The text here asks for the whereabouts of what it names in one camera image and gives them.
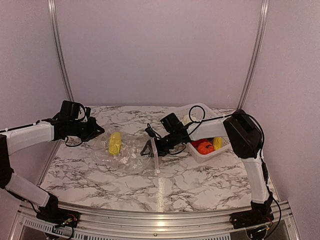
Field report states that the white plastic basket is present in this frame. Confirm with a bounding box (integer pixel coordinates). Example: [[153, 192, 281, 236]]
[[167, 103, 232, 164]]

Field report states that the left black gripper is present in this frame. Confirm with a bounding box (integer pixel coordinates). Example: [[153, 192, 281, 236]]
[[68, 116, 104, 142]]

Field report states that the fake orange tomato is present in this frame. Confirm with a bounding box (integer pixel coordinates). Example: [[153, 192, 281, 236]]
[[197, 141, 215, 155]]

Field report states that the fake white cauliflower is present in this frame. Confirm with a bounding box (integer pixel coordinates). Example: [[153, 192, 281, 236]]
[[181, 115, 197, 126]]

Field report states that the clear zip top bag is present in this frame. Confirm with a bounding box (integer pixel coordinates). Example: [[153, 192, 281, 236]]
[[91, 131, 160, 176]]

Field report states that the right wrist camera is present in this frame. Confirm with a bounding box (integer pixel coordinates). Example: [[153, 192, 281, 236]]
[[144, 123, 162, 140]]

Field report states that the aluminium frame post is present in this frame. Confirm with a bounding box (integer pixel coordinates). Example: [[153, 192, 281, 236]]
[[237, 0, 270, 109], [48, 0, 75, 101]]

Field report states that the front aluminium frame rail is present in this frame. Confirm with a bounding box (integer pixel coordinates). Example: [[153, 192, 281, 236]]
[[8, 201, 301, 240]]

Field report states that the fake red pepper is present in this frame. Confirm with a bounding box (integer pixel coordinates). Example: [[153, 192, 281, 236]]
[[191, 138, 208, 149]]

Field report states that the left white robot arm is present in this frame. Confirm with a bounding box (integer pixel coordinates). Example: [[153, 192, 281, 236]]
[[0, 117, 105, 223]]

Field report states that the right aluminium frame post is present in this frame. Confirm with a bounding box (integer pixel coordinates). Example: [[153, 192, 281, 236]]
[[237, 0, 270, 109]]

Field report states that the left aluminium frame post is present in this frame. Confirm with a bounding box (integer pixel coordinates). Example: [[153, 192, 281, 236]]
[[48, 0, 75, 101]]

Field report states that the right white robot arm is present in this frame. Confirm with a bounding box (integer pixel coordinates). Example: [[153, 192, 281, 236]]
[[140, 109, 275, 229]]

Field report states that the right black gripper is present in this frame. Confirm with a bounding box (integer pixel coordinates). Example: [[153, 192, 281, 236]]
[[140, 132, 178, 157]]

